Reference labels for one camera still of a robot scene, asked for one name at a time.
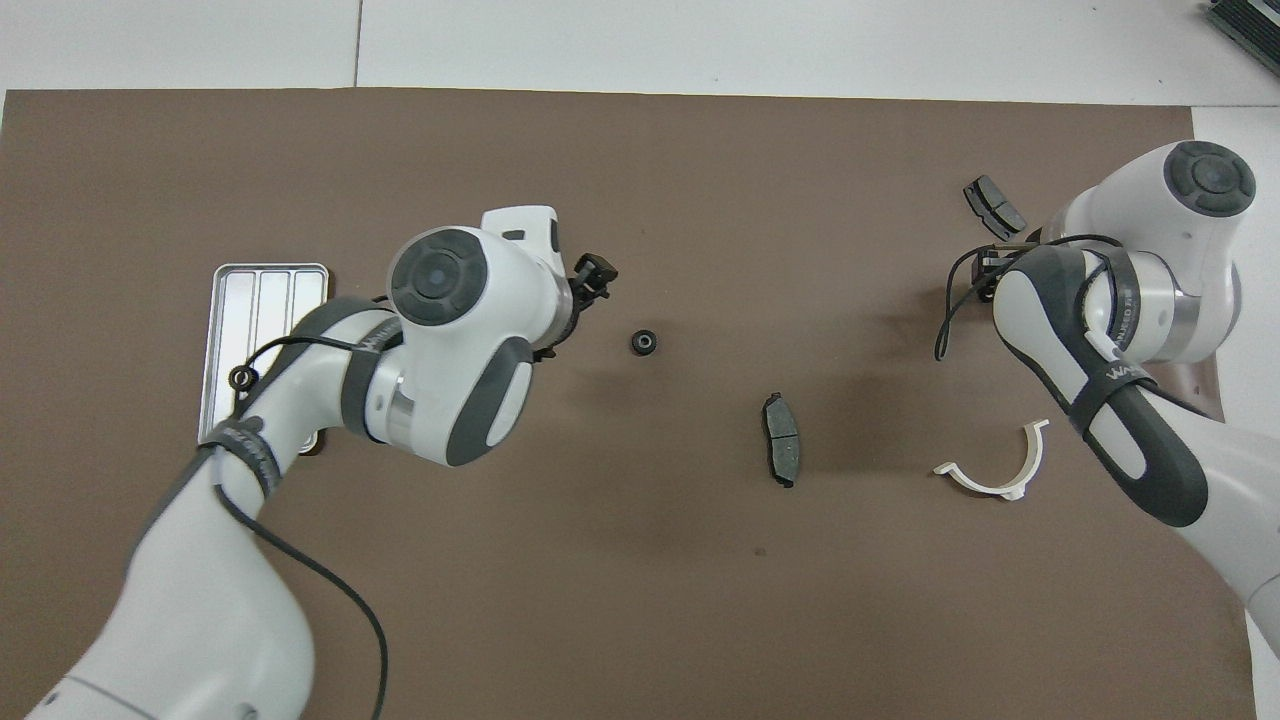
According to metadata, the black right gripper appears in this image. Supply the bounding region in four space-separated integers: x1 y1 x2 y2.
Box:
975 243 1031 299

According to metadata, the grey brake pad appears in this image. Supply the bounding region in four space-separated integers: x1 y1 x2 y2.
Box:
963 175 1028 243
762 391 804 489

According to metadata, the white curved plastic clip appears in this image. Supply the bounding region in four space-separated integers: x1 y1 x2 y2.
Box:
932 418 1051 501

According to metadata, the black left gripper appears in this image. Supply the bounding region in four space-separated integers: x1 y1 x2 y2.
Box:
565 256 618 319

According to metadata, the silver metal tray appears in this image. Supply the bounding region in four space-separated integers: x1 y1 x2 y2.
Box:
197 263 331 456

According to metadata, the brown paper mat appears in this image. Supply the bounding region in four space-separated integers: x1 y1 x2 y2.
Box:
0 88 1259 720

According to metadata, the dark ribbed metal device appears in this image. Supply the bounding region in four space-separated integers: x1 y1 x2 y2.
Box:
1203 0 1280 77

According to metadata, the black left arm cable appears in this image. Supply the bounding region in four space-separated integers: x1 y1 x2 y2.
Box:
213 335 401 720

